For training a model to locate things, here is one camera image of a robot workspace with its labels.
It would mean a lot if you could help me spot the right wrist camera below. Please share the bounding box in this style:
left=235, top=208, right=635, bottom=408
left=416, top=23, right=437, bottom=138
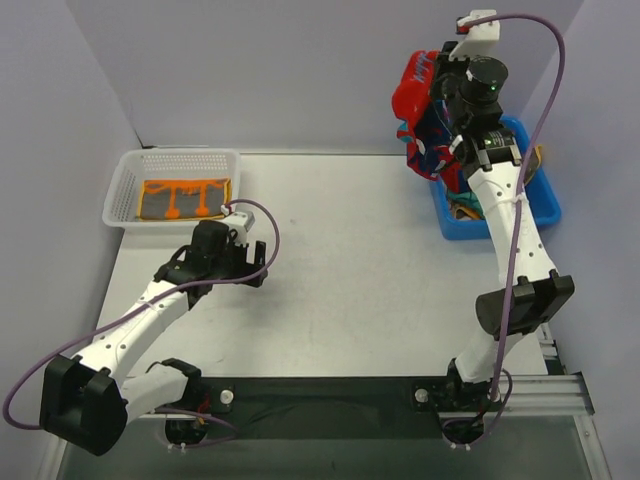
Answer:
left=448, top=9, right=500, bottom=61

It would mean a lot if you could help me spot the red blue towel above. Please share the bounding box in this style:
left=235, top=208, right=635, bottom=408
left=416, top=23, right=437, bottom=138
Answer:
left=391, top=50, right=459, bottom=183

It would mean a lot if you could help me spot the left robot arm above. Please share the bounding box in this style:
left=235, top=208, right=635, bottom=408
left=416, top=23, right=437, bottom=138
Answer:
left=39, top=213, right=267, bottom=456

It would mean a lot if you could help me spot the grey orange-edged towel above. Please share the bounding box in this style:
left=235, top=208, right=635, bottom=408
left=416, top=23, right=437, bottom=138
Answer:
left=524, top=144, right=543, bottom=185

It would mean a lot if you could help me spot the teal patterned towel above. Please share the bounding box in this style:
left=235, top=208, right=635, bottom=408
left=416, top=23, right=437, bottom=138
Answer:
left=446, top=190, right=485, bottom=221

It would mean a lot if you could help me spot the black base mat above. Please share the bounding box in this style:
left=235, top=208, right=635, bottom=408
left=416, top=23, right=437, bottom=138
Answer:
left=142, top=375, right=501, bottom=441

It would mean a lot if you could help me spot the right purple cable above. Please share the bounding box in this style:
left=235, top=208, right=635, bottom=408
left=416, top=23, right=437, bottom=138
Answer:
left=457, top=13, right=569, bottom=446

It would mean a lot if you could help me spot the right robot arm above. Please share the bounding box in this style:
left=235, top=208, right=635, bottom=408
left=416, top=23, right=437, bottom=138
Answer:
left=430, top=42, right=575, bottom=385

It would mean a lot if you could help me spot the aluminium front rail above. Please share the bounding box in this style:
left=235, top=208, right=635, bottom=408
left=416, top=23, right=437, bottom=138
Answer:
left=38, top=375, right=610, bottom=479

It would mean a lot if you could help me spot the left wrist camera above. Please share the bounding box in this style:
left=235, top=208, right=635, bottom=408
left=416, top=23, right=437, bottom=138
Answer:
left=221, top=211, right=255, bottom=246

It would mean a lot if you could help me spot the orange towel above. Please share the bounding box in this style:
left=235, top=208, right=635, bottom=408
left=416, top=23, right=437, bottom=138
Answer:
left=137, top=177, right=233, bottom=222

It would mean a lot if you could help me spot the blue plastic bin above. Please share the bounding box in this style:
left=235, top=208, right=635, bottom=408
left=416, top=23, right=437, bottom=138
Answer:
left=430, top=115, right=561, bottom=241

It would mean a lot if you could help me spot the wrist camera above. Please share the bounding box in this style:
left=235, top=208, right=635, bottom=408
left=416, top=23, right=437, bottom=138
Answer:
left=221, top=211, right=255, bottom=246
left=448, top=9, right=500, bottom=61

